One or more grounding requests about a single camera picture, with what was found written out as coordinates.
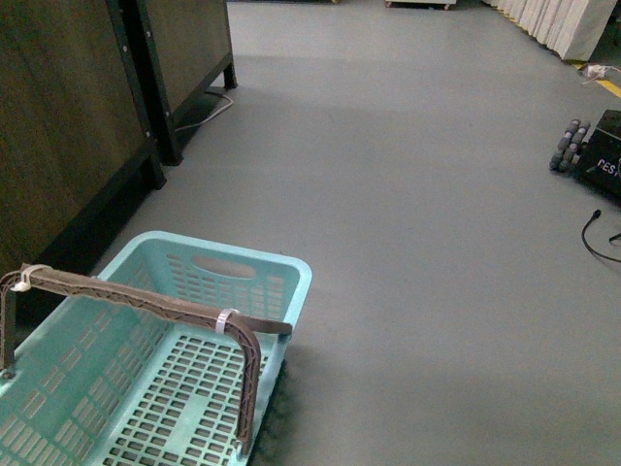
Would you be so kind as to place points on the white curtain partition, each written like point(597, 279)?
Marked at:
point(570, 28)

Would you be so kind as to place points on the black robot base box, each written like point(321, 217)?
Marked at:
point(599, 159)

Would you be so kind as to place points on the light blue plastic basket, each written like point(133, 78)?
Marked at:
point(104, 384)

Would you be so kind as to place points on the brown basket handle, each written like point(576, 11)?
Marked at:
point(227, 322)

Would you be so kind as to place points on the dark wooden shelf unit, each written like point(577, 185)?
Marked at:
point(97, 99)

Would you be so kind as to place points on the grey roller wheel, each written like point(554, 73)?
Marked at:
point(569, 145)

